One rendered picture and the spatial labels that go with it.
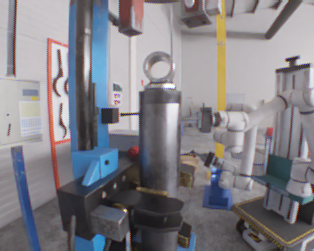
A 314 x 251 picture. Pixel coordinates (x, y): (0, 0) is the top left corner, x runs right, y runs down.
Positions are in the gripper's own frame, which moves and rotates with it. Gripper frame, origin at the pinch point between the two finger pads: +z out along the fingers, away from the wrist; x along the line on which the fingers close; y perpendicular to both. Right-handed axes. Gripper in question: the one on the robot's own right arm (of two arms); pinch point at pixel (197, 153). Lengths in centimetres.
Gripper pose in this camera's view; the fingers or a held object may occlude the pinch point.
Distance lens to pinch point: 145.1
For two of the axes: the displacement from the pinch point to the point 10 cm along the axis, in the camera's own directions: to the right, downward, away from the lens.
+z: -8.9, -3.7, 2.6
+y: -3.2, 1.1, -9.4
